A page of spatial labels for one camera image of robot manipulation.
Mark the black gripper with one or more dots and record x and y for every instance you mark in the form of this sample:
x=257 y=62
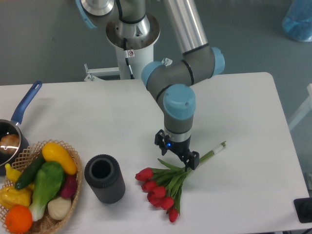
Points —
x=181 y=149

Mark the red tulip bouquet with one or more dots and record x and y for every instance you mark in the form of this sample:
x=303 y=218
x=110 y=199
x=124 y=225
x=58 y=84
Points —
x=164 y=187

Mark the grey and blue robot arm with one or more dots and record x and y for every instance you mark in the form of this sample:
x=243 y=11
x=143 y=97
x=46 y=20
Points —
x=169 y=84

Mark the dark grey ribbed vase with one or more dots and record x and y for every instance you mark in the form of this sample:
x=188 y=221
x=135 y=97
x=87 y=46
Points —
x=103 y=175

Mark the yellow squash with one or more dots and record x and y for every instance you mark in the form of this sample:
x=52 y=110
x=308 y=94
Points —
x=52 y=151

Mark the green bok choy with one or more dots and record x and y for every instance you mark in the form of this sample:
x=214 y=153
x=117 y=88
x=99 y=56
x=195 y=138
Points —
x=48 y=182

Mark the white garlic bulb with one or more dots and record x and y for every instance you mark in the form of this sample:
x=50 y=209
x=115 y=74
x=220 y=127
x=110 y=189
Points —
x=59 y=207

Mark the black device at edge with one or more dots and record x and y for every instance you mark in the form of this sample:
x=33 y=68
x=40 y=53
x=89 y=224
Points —
x=303 y=207

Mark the green cucumber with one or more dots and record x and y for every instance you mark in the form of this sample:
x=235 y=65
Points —
x=29 y=173

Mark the yellow banana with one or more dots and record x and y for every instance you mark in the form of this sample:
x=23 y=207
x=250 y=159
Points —
x=11 y=173

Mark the bread roll in pan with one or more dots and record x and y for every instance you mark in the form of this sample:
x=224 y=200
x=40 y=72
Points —
x=9 y=144

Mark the orange fruit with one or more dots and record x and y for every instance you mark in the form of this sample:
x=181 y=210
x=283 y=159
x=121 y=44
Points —
x=18 y=220

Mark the yellow gourd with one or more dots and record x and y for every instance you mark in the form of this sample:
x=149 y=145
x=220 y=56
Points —
x=10 y=197

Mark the blue plastic bag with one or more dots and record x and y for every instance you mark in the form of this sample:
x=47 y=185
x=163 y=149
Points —
x=297 y=23

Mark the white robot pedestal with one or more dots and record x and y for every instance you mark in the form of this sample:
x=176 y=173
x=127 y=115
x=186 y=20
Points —
x=134 y=44

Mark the white pedestal base bracket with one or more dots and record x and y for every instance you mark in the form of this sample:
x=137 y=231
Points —
x=111 y=73

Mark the white metal frame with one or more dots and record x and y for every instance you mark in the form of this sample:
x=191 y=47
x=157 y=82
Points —
x=302 y=110

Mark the blue handled saucepan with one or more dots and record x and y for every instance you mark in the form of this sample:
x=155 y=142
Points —
x=11 y=126

